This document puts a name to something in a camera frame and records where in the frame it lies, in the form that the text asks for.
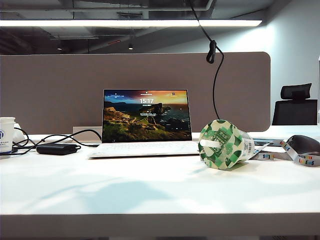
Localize black power adapter cable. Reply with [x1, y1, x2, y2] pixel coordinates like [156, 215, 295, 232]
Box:
[11, 126, 102, 155]

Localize white laptop landscape wallpaper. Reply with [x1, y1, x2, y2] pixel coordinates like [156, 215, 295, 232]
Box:
[87, 88, 201, 159]

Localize black power adapter brick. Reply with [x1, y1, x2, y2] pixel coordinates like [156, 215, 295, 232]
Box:
[36, 143, 82, 156]

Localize white crumpled tissue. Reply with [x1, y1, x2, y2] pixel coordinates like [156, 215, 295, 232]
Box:
[13, 122, 30, 146]

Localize grey fabric desk partition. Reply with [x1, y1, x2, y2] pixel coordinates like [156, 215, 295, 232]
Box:
[0, 51, 272, 134]

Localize black charger cable silver plug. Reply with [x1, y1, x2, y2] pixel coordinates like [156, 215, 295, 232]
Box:
[187, 0, 225, 121]

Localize black mesh office chair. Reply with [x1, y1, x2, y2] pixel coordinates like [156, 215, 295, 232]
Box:
[271, 83, 319, 126]

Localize white paper cup blue logo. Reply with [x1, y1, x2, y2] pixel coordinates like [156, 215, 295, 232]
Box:
[0, 116, 16, 156]

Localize white cup green foil lid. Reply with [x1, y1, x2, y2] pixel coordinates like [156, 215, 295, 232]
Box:
[198, 119, 256, 171]

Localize blue grey usb hub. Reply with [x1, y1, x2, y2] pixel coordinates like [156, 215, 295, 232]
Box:
[252, 136, 286, 147]

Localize grey lanyard coloured letters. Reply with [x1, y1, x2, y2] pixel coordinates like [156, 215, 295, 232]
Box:
[249, 139, 320, 168]

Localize long white ceiling light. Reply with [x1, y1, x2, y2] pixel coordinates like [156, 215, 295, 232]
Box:
[0, 19, 263, 28]

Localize black computer mouse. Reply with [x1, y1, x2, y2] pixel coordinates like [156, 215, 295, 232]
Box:
[286, 134, 320, 157]

